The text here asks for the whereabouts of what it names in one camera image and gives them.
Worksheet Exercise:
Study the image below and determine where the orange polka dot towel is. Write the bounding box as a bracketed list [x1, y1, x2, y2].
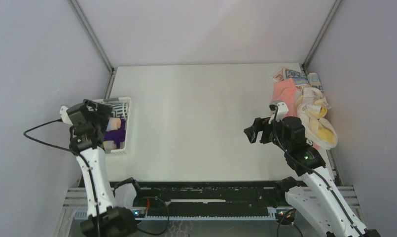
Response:
[106, 118, 122, 131]

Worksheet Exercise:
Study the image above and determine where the pink towel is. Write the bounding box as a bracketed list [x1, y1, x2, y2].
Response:
[271, 78, 321, 152]

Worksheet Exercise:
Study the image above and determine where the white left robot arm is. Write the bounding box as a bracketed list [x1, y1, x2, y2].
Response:
[66, 99, 137, 237]

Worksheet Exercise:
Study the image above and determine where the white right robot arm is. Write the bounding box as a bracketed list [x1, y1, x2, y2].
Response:
[244, 117, 380, 237]

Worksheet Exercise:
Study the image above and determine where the black white zebra towel roll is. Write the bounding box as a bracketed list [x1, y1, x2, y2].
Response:
[105, 102, 129, 120]

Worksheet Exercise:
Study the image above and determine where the grey yellow towel roll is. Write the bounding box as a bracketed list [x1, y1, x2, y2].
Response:
[103, 141, 117, 152]

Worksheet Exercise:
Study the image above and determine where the purple towel roll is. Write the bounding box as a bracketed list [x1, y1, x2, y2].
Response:
[104, 119, 126, 149]

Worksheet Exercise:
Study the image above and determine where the white yellow towel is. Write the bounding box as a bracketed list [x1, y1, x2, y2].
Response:
[295, 87, 338, 150]

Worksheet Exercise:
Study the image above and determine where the white plastic basket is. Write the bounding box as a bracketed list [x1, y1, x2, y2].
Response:
[95, 97, 133, 156]

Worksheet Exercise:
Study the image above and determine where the blue patterned towel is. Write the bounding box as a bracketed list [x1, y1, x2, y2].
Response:
[271, 67, 324, 93]

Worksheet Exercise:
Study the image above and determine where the right base control board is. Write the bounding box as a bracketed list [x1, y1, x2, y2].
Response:
[275, 209, 296, 220]

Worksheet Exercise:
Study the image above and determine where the base control board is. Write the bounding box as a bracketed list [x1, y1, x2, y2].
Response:
[132, 210, 146, 218]
[275, 209, 296, 220]

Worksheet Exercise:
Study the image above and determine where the left base control board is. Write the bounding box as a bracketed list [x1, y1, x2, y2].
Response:
[132, 210, 146, 218]

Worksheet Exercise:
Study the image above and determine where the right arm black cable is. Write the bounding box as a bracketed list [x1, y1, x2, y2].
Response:
[270, 104, 365, 237]

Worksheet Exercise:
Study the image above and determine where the white cable duct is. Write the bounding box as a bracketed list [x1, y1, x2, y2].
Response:
[73, 209, 277, 221]

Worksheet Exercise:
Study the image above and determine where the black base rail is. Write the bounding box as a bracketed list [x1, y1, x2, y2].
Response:
[134, 181, 289, 219]

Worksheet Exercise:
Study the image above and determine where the left aluminium frame post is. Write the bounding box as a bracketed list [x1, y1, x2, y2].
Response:
[67, 0, 114, 74]

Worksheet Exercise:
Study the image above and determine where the aluminium frame post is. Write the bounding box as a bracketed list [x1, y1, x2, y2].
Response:
[301, 0, 344, 72]
[67, 0, 114, 74]

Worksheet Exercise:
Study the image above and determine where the right aluminium frame post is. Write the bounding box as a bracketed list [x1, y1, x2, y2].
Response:
[301, 0, 344, 72]

